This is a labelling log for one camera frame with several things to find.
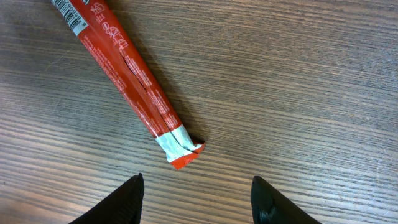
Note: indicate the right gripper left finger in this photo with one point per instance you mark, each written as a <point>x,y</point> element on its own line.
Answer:
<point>124,205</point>

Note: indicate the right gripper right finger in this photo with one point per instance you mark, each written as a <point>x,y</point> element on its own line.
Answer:
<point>269,206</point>

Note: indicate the red stick packet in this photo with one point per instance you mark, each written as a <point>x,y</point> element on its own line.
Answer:
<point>99,30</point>

